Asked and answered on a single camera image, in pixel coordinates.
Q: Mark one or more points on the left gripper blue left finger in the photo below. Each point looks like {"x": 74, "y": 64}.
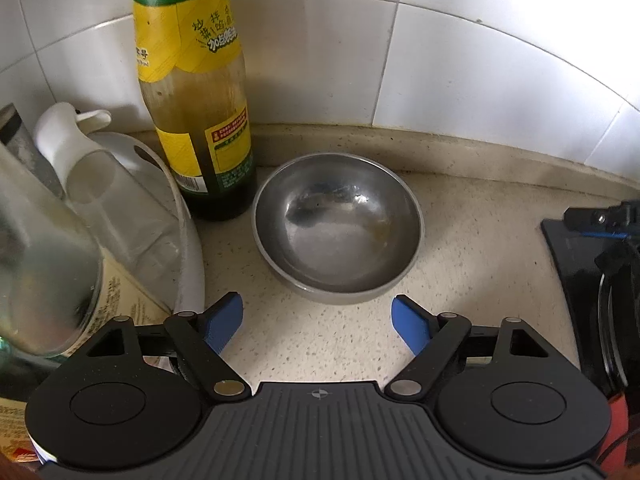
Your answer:
{"x": 197, "y": 341}

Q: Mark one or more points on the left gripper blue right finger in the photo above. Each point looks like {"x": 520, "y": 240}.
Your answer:
{"x": 435, "y": 342}

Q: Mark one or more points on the stainless steel bowl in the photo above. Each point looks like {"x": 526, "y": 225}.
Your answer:
{"x": 337, "y": 228}

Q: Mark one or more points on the white two-tier condiment rack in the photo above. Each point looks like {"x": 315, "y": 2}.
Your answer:
{"x": 169, "y": 259}

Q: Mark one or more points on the clear glass bottle beige label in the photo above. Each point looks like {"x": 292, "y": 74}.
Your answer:
{"x": 58, "y": 285}

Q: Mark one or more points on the black gas stove top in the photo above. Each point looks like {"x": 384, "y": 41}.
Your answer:
{"x": 598, "y": 267}

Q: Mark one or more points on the white spout oil dispenser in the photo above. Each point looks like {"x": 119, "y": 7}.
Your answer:
{"x": 84, "y": 168}

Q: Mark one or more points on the green yellow label oil bottle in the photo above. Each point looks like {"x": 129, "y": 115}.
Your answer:
{"x": 192, "y": 78}

